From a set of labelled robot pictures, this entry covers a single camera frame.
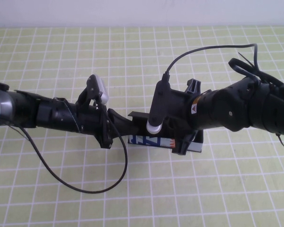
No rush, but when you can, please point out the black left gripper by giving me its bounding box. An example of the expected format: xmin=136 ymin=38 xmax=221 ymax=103
xmin=53 ymin=97 xmax=140 ymax=150

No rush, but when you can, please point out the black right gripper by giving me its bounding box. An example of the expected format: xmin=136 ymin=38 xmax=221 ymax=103
xmin=165 ymin=79 xmax=206 ymax=156

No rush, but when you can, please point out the black glasses case printed side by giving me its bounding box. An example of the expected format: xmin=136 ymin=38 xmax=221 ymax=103
xmin=127 ymin=110 xmax=205 ymax=154

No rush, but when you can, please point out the green white-grid tablecloth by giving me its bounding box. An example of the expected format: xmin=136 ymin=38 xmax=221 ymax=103
xmin=0 ymin=26 xmax=284 ymax=227

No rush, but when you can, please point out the black zip tie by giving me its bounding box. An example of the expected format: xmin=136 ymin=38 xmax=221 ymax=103
xmin=10 ymin=125 xmax=32 ymax=142
xmin=275 ymin=133 xmax=284 ymax=150
xmin=238 ymin=52 xmax=253 ymax=67

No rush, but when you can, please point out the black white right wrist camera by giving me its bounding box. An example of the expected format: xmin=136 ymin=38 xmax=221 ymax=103
xmin=146 ymin=80 xmax=173 ymax=135

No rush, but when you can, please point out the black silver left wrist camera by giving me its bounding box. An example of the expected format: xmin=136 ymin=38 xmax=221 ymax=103
xmin=86 ymin=74 xmax=110 ymax=105

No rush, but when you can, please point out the black right camera cable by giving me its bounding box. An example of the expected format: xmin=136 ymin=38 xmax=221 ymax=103
xmin=162 ymin=43 xmax=263 ymax=82

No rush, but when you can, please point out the black camera cable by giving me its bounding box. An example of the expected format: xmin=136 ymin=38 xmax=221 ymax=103
xmin=162 ymin=43 xmax=263 ymax=82
xmin=21 ymin=99 xmax=130 ymax=193

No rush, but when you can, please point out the black left camera cable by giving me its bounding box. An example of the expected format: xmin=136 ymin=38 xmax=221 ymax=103
xmin=21 ymin=99 xmax=130 ymax=193

